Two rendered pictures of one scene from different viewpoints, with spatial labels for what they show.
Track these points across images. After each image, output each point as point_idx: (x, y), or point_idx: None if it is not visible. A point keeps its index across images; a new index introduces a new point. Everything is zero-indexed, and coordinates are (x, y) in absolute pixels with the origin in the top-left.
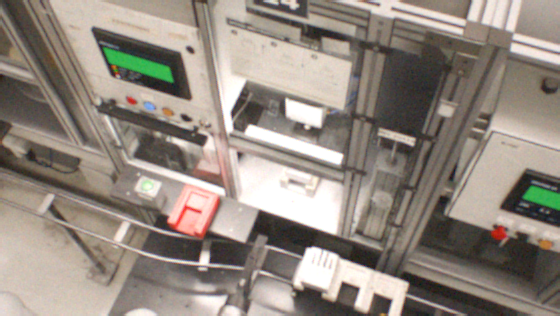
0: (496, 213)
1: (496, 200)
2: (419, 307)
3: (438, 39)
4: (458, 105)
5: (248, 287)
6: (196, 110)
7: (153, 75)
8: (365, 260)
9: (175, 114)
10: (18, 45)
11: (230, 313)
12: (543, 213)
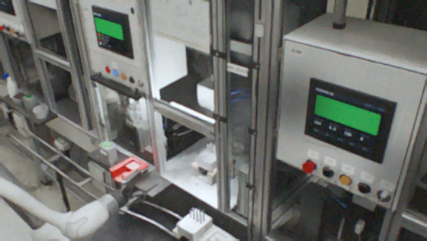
0: (306, 146)
1: (302, 126)
2: None
3: None
4: (264, 22)
5: (128, 191)
6: (136, 71)
7: (114, 36)
8: None
9: (126, 78)
10: (65, 36)
11: (107, 197)
12: (332, 131)
